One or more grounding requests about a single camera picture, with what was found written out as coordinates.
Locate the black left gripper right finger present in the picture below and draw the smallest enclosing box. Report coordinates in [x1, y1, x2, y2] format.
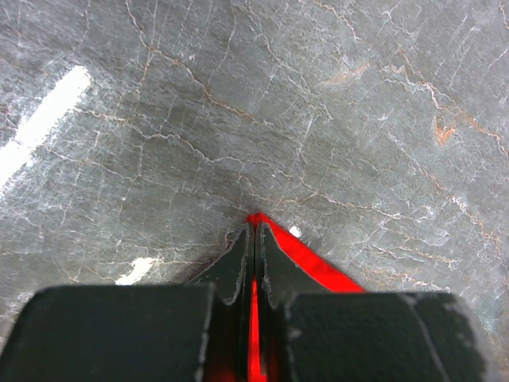
[254, 223, 501, 381]

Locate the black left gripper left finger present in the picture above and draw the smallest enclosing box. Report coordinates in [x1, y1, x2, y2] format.
[1, 224, 253, 381]

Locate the red t shirt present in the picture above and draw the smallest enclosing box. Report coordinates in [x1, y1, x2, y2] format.
[246, 212, 365, 381]

